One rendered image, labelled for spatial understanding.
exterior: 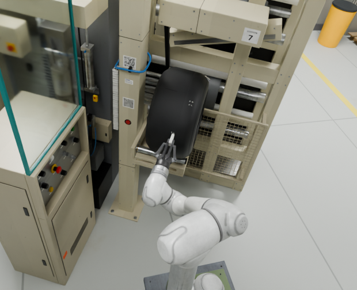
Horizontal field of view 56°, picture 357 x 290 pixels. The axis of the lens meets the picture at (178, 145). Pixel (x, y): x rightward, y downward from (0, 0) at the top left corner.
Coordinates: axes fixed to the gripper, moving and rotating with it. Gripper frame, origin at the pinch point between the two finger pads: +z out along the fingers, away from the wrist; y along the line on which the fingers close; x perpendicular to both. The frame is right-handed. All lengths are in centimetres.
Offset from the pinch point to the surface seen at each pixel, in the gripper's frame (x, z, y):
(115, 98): 4.4, 23.2, 42.4
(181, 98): -15.2, 18.6, 0.7
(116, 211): 123, 2, 41
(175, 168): 38.8, 7.2, -3.9
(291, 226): 129, 37, -114
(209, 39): -24, 66, -5
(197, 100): -14.5, 20.6, -8.2
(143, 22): -49, 31, 27
